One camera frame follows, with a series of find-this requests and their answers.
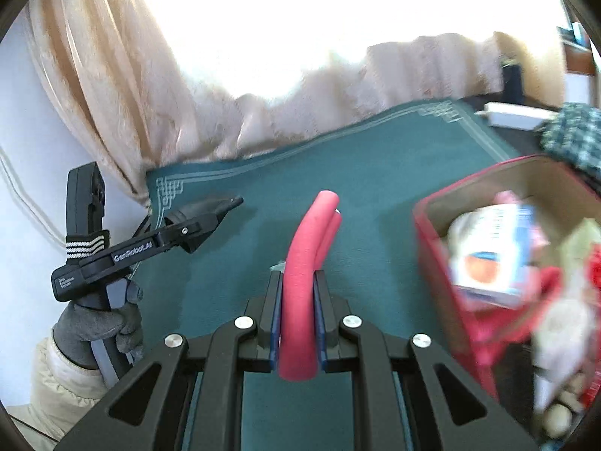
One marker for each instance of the red tin container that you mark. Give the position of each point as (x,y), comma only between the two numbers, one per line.
(436,265)

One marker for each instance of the pink bent foam toy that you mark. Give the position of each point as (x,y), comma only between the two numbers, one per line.
(300,291)

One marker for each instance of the white drink carton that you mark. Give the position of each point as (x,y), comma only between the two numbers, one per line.
(488,253)

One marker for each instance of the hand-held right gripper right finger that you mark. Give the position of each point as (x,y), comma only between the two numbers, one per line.
(321,319)

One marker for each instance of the person's left forearm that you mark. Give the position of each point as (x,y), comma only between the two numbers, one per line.
(56,394)

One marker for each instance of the plaid cloth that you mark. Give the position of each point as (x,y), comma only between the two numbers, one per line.
(573,136)

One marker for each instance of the green mat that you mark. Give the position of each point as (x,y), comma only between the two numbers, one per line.
(375,174)

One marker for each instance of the person's left hand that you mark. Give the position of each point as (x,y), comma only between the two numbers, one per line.
(87,329)

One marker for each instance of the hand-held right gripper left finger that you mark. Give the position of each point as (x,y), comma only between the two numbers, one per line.
(276,319)

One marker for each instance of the white power strip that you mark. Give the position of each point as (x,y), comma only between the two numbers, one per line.
(512,115)

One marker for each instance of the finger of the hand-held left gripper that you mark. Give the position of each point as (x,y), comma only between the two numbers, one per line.
(199,235)
(206,210)

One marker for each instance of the cream sheer curtain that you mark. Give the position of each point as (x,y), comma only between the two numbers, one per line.
(328,103)

